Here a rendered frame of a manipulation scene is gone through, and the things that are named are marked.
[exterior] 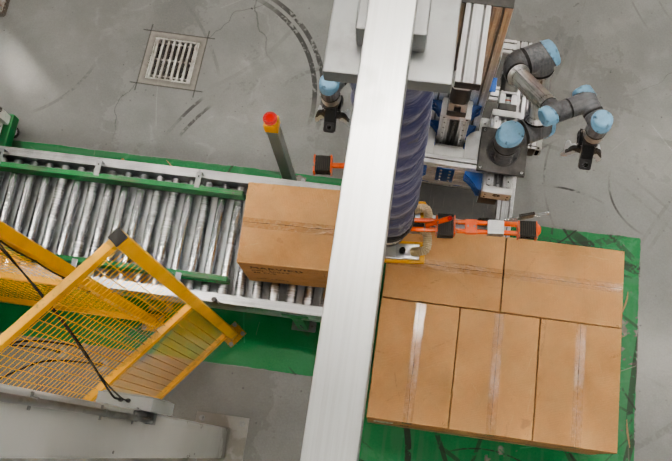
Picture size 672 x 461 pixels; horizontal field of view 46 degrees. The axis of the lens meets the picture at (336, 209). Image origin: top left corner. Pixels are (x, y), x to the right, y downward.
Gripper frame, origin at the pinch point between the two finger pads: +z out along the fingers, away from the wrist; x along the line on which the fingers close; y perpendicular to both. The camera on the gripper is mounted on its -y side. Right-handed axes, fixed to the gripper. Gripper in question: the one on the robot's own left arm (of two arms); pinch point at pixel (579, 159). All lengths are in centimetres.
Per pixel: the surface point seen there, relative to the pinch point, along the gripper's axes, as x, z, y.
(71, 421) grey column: 144, -81, -131
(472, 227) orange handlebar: 36, 30, -25
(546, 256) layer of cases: -8, 98, -14
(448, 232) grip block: 46, 30, -29
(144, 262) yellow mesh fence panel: 152, -32, -76
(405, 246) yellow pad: 63, 42, -35
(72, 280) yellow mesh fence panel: 165, -58, -90
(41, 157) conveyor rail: 266, 93, -4
